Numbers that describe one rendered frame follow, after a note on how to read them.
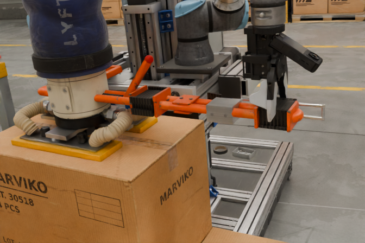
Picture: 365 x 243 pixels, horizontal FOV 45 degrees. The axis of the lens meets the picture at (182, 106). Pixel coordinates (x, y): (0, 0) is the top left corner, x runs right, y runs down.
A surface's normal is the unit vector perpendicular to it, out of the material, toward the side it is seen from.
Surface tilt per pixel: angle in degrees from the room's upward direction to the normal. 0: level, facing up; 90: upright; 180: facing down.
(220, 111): 90
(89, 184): 90
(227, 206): 0
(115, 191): 90
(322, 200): 0
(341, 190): 0
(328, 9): 90
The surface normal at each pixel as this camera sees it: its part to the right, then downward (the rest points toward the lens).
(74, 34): 0.40, 0.01
